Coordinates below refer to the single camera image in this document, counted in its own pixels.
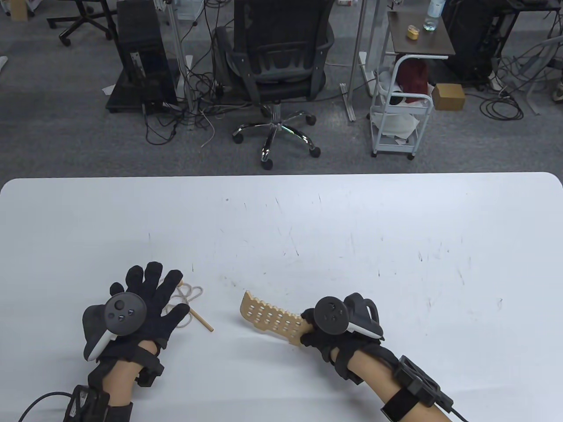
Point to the brown cardboard box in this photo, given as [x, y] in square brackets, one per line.
[448, 97]

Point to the black swivel chair base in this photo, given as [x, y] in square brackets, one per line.
[83, 13]

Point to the black mesh office chair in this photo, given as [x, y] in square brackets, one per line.
[281, 39]

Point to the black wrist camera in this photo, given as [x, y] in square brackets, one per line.
[418, 380]
[85, 402]

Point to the black grey left hand controller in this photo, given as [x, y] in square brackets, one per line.
[125, 312]

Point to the white floor object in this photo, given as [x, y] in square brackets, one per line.
[2, 63]

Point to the clear water bottle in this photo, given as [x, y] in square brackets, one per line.
[433, 13]

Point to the person's left forearm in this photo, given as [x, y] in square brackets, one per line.
[121, 382]

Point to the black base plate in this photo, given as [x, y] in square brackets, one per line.
[121, 99]

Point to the person's right forearm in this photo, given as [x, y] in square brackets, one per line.
[374, 373]

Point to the dark brown side table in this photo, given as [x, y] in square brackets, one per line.
[424, 44]

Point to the small cardboard box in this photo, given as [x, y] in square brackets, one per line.
[17, 9]

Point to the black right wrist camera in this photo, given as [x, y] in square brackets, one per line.
[418, 380]

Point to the small yellow case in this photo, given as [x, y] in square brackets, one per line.
[412, 32]

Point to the white paper sheet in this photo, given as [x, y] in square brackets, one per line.
[108, 89]

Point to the white cloth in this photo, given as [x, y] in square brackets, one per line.
[396, 123]

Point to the black grey hand controller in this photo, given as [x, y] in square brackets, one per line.
[330, 314]
[125, 312]

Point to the white rolling cart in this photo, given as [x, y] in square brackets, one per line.
[423, 127]

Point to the aluminium frame post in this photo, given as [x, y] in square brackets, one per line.
[176, 44]
[357, 44]

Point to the black left glove sensor module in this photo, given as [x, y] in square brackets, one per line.
[150, 376]

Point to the grey desk leg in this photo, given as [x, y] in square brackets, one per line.
[532, 99]

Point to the wooden crocodile lacing toy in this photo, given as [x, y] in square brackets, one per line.
[264, 325]

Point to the black equipment cabinet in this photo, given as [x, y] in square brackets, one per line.
[470, 39]

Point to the person's right hand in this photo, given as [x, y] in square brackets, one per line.
[314, 339]

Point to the black computer tower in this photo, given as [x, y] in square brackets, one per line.
[140, 39]

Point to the clear plastic box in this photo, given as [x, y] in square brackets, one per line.
[189, 9]

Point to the black grey right hand controller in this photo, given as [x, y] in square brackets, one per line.
[330, 314]

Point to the person's left hand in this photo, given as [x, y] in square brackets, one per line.
[154, 299]

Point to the dark red bag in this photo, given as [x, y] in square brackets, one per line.
[413, 77]

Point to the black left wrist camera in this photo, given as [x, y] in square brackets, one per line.
[85, 402]

